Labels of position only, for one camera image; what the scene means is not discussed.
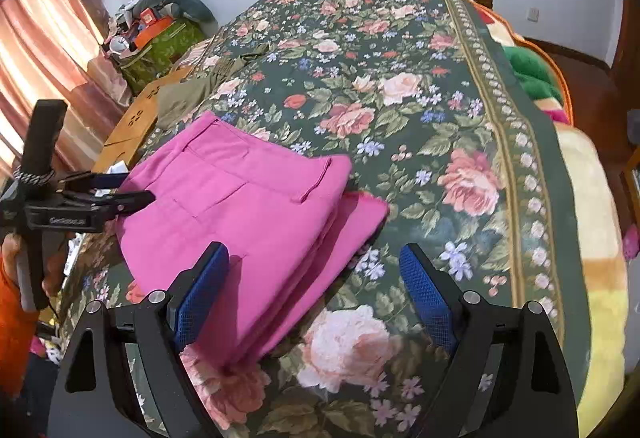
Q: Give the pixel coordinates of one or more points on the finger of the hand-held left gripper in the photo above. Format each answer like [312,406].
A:
[127,202]
[107,180]

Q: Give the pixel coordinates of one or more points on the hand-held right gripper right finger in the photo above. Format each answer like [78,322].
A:
[427,298]

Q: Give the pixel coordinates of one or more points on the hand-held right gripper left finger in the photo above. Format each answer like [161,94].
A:
[200,298]

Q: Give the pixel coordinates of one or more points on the pink pants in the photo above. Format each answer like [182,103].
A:
[240,228]

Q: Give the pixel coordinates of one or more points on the olive green pants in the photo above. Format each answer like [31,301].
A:
[192,90]

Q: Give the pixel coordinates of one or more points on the person's left hand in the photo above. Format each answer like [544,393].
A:
[52,280]

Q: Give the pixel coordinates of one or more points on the small white device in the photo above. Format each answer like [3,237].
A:
[116,166]

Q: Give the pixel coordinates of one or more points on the wooden lap desk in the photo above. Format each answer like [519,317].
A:
[135,117]

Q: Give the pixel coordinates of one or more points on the green storage box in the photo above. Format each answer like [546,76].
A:
[160,52]

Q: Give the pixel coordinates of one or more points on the pink curtain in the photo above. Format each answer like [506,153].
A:
[45,42]

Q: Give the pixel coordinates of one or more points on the striped cloth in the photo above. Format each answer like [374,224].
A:
[197,52]

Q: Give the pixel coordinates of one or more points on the orange box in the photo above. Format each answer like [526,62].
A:
[155,30]

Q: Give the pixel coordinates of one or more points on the colourful fleece blanket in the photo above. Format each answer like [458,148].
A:
[590,218]

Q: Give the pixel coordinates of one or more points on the floral bedspread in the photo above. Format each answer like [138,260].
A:
[400,117]

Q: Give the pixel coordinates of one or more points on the grey plush pillow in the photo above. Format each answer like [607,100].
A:
[185,0]

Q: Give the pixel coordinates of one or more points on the white wall socket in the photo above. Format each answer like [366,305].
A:
[533,14]

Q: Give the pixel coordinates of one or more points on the wooden bed post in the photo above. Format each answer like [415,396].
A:
[482,0]

